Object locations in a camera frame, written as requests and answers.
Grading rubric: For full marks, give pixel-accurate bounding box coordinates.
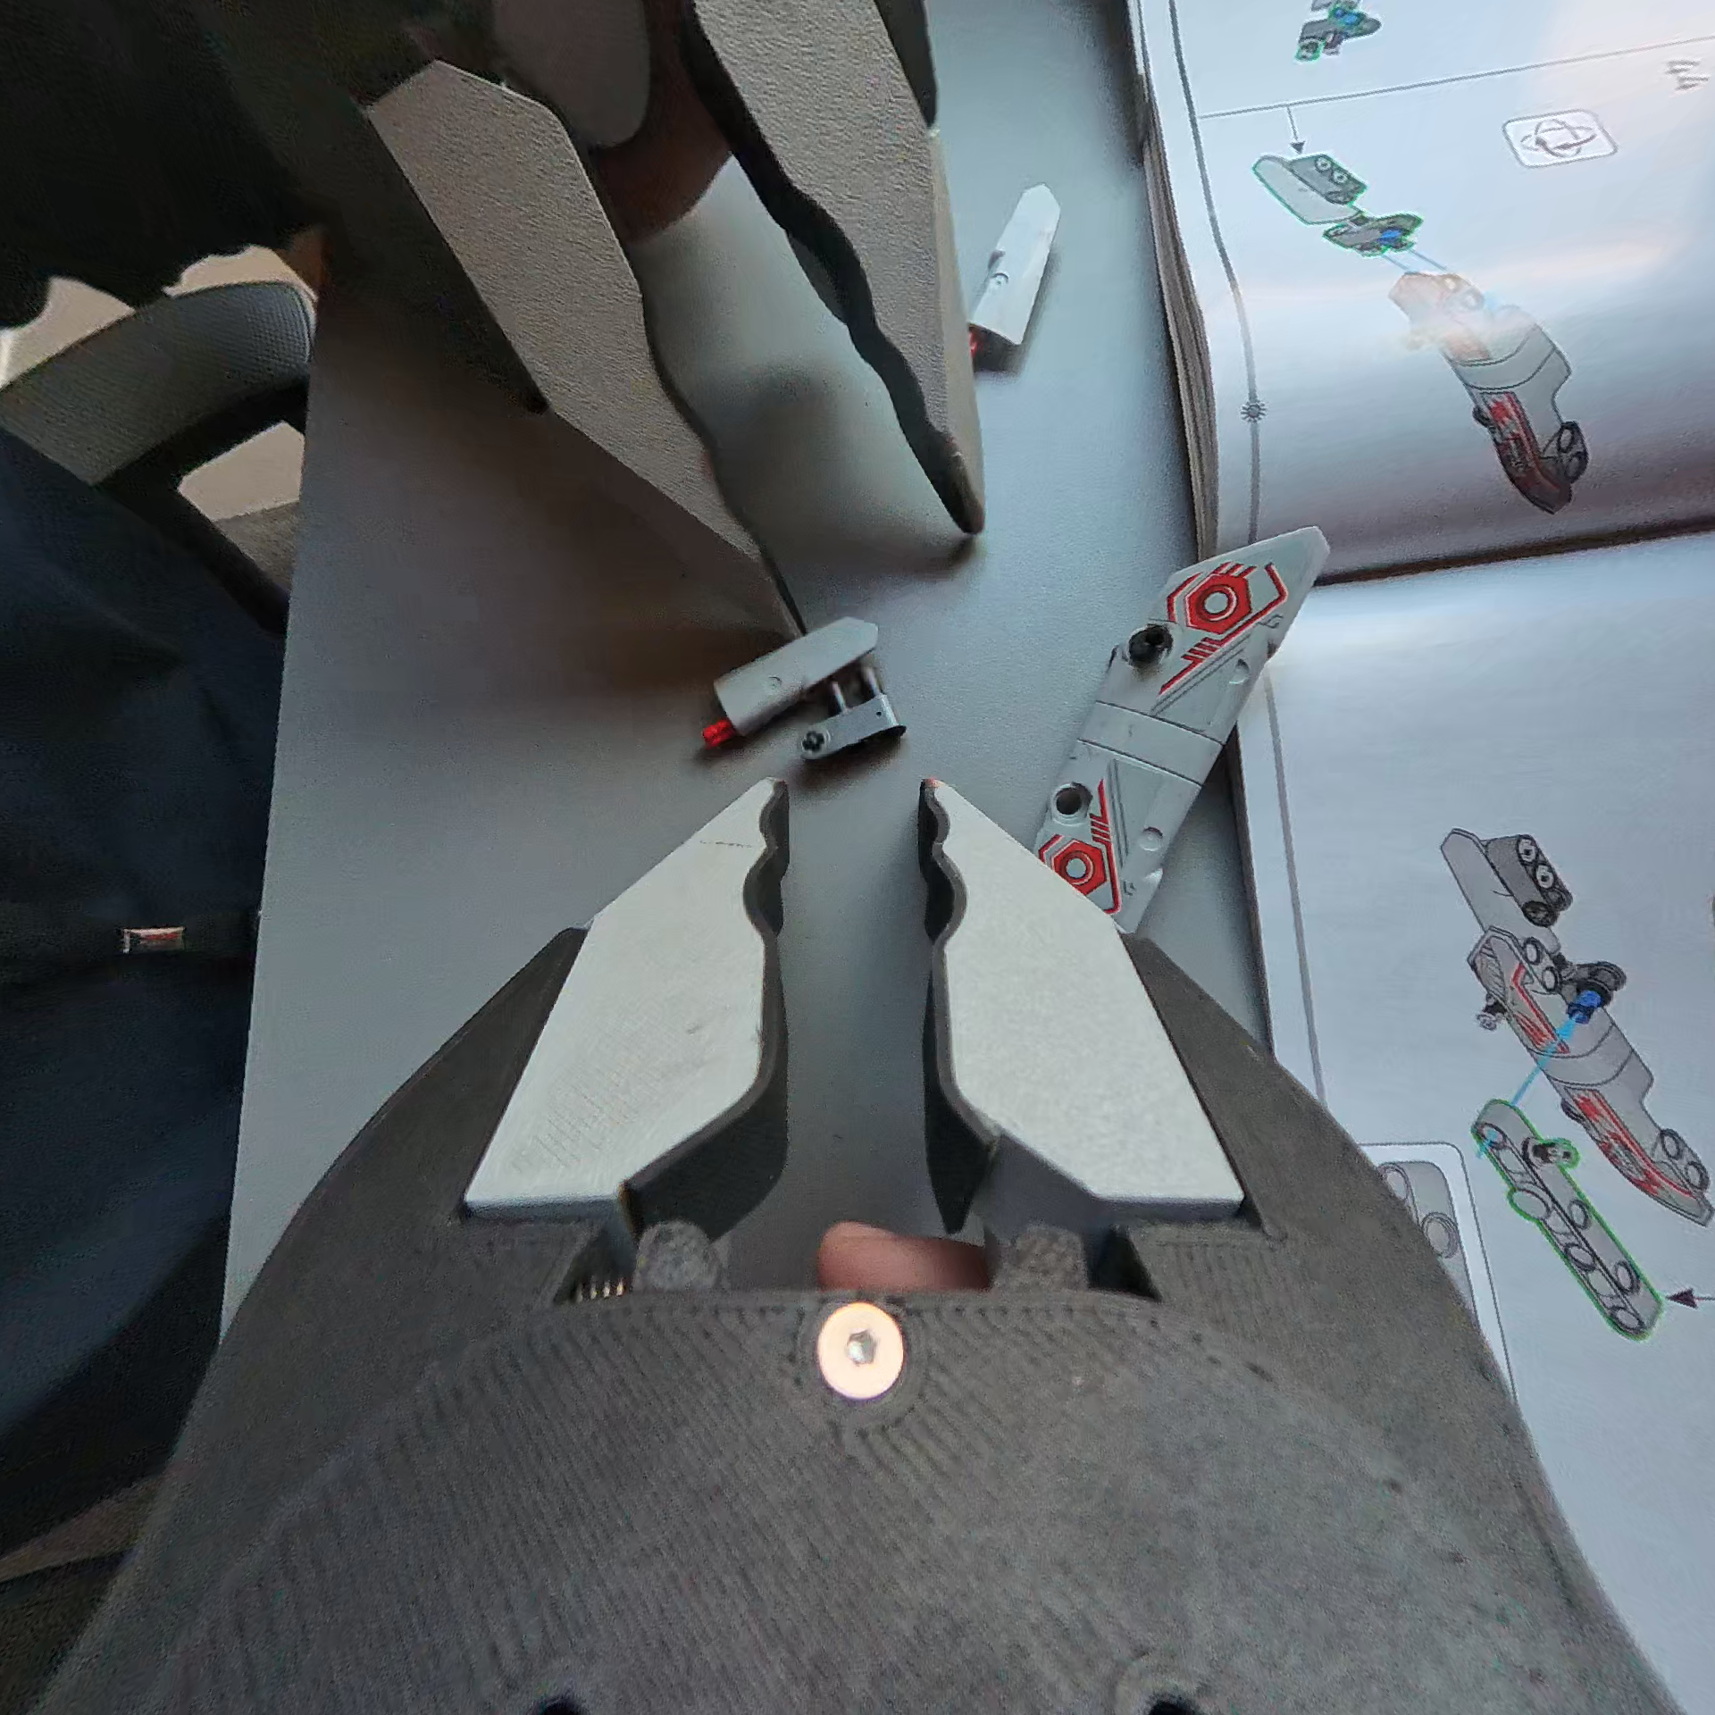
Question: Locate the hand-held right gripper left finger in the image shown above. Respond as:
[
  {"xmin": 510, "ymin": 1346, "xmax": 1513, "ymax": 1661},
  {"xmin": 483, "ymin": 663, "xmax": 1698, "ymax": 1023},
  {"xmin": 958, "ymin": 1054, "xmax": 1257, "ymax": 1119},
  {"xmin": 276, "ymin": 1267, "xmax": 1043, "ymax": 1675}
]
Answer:
[{"xmin": 458, "ymin": 777, "xmax": 794, "ymax": 1246}]

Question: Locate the person's left forearm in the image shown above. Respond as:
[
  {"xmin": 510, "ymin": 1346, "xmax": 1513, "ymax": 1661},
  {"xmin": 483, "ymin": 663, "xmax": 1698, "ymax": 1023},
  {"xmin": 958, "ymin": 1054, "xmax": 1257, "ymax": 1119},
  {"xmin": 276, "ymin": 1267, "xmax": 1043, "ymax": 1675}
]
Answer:
[{"xmin": 0, "ymin": 0, "xmax": 328, "ymax": 329}]

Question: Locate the person's left hand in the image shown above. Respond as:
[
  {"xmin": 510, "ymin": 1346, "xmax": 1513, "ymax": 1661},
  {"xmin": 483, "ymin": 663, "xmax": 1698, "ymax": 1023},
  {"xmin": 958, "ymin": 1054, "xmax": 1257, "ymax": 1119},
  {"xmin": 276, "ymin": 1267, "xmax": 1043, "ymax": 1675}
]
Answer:
[{"xmin": 622, "ymin": 78, "xmax": 739, "ymax": 244}]

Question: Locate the small grey lego assembly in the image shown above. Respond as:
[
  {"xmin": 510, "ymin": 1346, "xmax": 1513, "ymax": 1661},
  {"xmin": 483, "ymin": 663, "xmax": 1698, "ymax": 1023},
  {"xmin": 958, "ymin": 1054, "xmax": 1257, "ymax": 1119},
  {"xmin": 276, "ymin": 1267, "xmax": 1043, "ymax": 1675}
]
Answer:
[{"xmin": 700, "ymin": 616, "xmax": 909, "ymax": 768}]

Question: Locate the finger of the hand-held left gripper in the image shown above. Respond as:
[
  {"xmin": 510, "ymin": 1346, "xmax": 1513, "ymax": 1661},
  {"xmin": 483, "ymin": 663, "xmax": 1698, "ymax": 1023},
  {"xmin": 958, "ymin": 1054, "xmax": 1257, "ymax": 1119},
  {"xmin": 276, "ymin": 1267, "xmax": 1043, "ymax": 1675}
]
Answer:
[
  {"xmin": 685, "ymin": 0, "xmax": 988, "ymax": 537},
  {"xmin": 365, "ymin": 57, "xmax": 808, "ymax": 640}
]

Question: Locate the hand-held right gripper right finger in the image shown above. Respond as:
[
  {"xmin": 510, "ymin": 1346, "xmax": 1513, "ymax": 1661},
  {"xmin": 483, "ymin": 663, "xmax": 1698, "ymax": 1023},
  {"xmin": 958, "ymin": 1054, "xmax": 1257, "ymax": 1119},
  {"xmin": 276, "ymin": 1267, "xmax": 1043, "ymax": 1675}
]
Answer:
[{"xmin": 917, "ymin": 777, "xmax": 1251, "ymax": 1245}]

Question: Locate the lego instruction booklet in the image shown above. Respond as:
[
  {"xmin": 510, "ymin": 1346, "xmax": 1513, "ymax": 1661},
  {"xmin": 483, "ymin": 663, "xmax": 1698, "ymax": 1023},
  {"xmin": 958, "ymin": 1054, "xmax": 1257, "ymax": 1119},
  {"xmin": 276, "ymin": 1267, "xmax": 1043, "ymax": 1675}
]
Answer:
[{"xmin": 1125, "ymin": 0, "xmax": 1715, "ymax": 1715}]

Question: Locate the person's navy jacket torso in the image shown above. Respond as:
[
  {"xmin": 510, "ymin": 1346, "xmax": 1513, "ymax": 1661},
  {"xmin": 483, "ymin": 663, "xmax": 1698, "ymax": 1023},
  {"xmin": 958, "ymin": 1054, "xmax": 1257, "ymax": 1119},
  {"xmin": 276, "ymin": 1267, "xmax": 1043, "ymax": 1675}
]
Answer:
[{"xmin": 0, "ymin": 429, "xmax": 286, "ymax": 1556}]

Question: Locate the office chair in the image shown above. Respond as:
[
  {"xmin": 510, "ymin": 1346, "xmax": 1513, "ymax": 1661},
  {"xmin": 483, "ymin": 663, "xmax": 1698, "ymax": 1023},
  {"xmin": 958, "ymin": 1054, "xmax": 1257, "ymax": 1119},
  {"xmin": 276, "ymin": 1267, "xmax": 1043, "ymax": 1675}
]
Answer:
[{"xmin": 0, "ymin": 277, "xmax": 318, "ymax": 636}]

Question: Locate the person's right hand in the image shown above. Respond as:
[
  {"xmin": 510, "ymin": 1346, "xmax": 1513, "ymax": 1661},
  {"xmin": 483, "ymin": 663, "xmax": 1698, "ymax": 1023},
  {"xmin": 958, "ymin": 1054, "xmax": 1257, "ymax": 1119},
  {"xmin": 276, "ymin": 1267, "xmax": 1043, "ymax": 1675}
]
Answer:
[{"xmin": 816, "ymin": 1219, "xmax": 995, "ymax": 1297}]

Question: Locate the grey red-patterned lego panel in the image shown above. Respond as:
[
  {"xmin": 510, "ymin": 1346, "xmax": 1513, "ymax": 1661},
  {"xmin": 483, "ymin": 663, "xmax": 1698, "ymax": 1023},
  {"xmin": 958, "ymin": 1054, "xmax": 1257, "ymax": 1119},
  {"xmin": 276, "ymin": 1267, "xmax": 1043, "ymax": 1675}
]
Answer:
[{"xmin": 1035, "ymin": 524, "xmax": 1330, "ymax": 936}]

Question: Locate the grey Lego panel red pin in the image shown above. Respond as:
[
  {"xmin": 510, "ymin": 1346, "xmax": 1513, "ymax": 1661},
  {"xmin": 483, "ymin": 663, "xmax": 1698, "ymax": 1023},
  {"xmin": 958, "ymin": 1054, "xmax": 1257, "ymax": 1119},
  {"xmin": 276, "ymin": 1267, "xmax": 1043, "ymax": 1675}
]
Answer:
[{"xmin": 967, "ymin": 183, "xmax": 1063, "ymax": 372}]

